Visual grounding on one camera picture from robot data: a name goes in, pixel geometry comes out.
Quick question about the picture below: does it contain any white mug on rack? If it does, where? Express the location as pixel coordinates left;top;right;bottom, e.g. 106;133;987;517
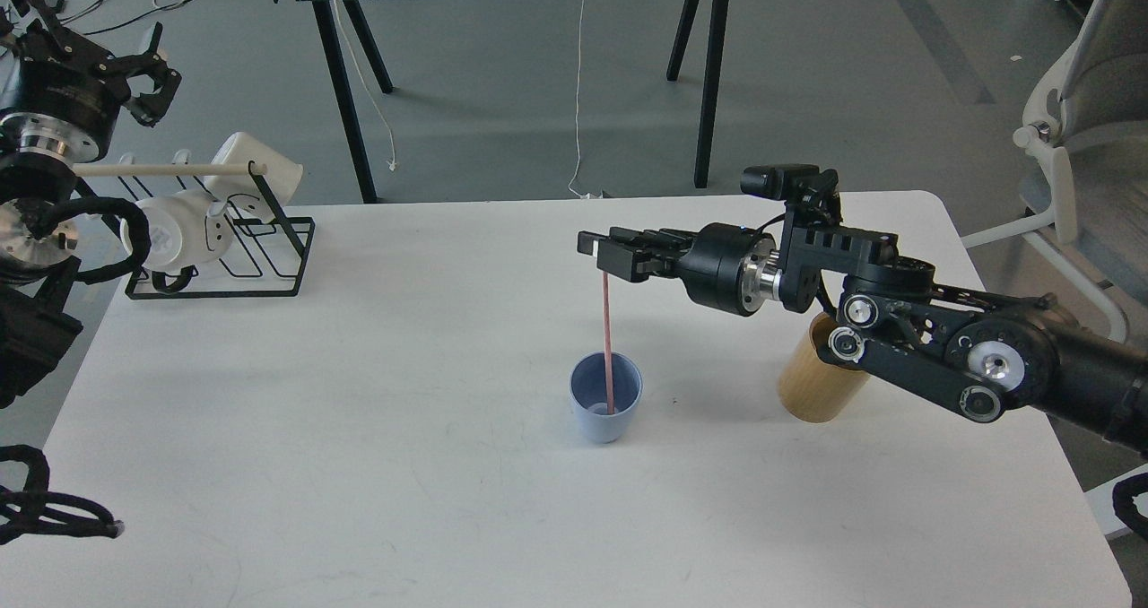
135;188;235;274

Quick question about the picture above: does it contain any black wire mug rack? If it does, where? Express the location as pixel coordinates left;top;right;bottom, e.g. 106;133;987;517
75;157;317;301

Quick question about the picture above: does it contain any blue plastic cup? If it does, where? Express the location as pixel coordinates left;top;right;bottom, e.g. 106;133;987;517
571;352;643;444

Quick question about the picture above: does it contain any white square mug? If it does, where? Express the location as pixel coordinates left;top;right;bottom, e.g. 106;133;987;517
203;131;304;206

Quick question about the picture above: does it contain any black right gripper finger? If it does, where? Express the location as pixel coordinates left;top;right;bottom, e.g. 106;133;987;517
596;251;683;282
577;228;696;256

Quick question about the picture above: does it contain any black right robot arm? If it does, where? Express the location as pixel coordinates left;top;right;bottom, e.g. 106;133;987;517
577;220;1147;457

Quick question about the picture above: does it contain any white office chair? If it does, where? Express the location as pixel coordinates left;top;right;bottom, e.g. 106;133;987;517
962;0;1147;343

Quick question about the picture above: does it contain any black cable loop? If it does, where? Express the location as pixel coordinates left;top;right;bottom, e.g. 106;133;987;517
0;445;125;546

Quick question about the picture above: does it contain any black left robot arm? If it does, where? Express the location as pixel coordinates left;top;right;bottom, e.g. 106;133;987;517
1;0;183;406

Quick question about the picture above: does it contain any pink chopstick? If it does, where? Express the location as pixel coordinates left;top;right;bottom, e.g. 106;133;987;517
600;272;616;415

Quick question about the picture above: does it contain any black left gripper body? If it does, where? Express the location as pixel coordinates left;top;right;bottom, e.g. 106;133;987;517
3;53;122;161

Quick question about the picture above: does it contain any bamboo cylinder holder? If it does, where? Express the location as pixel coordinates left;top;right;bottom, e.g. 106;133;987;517
778;313;872;423

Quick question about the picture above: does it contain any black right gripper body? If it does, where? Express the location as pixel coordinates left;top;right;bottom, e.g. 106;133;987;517
657;223;778;317

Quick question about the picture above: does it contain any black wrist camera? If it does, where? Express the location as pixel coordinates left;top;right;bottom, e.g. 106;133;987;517
740;164;843;227

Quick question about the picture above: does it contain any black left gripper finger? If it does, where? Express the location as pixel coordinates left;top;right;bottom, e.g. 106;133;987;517
1;0;109;70
108;23;183;127

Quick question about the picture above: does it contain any white hanging cable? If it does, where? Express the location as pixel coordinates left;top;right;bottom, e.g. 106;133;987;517
568;0;611;201

